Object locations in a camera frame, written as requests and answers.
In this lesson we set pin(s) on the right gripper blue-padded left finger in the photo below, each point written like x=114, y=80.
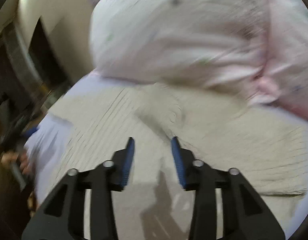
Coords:
x=61, y=215

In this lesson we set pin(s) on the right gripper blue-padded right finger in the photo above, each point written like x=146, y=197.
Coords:
x=245, y=213

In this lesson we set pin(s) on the beige cable-knit sweater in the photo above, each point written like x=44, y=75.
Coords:
x=219, y=129

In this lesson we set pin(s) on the pink floral pillow right side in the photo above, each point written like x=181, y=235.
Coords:
x=283, y=78

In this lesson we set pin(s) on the dark wooden bedside furniture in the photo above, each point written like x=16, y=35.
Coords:
x=31, y=80

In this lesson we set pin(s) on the pink floral pillow with tree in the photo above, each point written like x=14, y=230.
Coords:
x=205, y=42

